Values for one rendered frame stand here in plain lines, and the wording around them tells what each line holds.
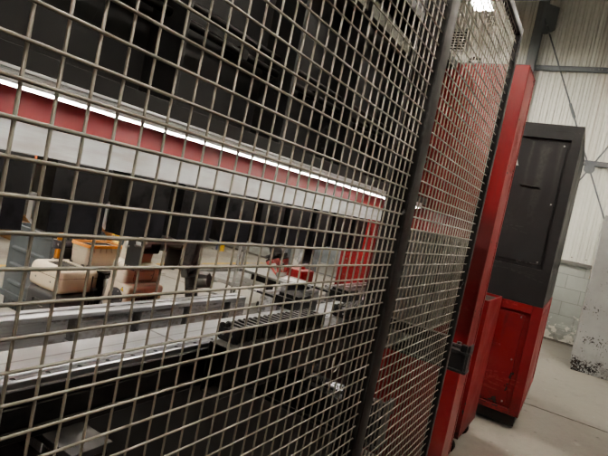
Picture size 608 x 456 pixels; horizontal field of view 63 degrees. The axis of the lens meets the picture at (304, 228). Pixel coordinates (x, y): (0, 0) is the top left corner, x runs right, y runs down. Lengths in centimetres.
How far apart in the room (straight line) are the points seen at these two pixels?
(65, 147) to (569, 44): 879
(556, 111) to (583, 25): 140
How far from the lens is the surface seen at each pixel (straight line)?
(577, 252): 881
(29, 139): 120
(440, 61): 101
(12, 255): 471
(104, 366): 104
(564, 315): 888
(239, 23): 154
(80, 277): 266
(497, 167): 283
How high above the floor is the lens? 136
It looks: 3 degrees down
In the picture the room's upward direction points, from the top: 12 degrees clockwise
